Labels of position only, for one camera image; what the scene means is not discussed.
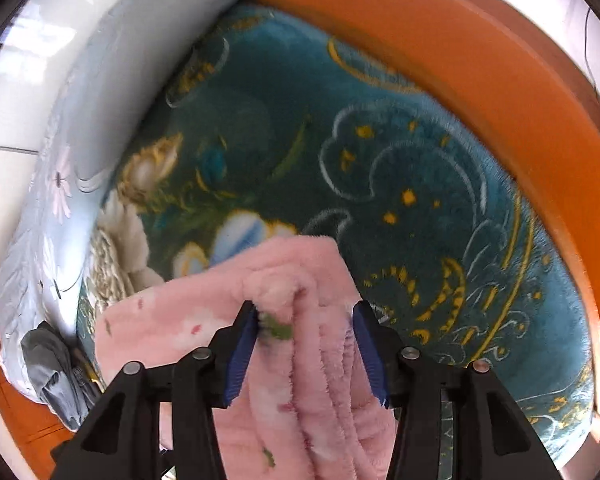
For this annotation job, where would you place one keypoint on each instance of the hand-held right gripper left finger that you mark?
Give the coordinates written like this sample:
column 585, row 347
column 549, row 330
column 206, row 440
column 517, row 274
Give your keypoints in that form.
column 242, row 355

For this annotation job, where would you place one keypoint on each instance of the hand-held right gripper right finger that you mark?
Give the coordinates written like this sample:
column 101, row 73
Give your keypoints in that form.
column 370, row 355

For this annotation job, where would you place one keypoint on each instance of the pink floral fleece pants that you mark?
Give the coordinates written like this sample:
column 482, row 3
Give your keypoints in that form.
column 290, row 280

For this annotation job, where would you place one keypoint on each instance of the grey garment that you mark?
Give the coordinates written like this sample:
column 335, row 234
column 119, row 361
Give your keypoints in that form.
column 55, row 380

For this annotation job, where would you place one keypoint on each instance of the teal floral plush blanket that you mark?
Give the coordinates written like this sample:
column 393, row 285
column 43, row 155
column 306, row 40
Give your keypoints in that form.
column 405, row 160

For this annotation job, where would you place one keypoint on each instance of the light blue daisy quilt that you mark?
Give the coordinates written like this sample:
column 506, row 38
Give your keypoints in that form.
column 145, row 35

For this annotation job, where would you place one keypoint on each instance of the white glossy wardrobe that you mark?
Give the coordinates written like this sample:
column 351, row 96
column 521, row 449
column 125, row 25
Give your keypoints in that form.
column 40, row 85

